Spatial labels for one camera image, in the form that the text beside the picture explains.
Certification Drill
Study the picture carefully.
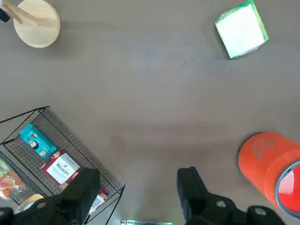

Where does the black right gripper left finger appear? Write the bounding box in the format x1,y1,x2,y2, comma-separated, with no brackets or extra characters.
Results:
0,167,101,225

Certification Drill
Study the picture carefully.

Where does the black wire shelf rack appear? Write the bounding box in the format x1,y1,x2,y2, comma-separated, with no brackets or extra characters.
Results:
0,105,126,224

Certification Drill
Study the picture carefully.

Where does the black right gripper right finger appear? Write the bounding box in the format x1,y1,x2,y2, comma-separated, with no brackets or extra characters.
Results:
177,166,286,225

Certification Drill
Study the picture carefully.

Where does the green tissue pack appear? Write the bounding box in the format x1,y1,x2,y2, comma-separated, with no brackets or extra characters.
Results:
213,0,270,60

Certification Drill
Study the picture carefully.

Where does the red biscuit packet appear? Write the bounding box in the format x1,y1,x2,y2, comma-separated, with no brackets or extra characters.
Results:
88,187,110,216

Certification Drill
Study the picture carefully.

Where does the red packet white label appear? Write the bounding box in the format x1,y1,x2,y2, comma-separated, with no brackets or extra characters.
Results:
40,150,83,188

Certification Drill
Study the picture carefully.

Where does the teal snack packet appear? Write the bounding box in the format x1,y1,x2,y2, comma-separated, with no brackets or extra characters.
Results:
19,123,58,158

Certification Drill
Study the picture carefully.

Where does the beige snack packet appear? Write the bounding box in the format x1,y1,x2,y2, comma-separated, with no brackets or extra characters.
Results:
0,156,28,202

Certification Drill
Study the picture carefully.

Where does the wooden mug tree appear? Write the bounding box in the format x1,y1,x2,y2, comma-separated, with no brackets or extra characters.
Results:
0,0,61,49

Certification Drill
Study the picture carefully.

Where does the orange round bin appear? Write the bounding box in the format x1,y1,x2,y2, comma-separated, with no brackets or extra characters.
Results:
237,131,300,220

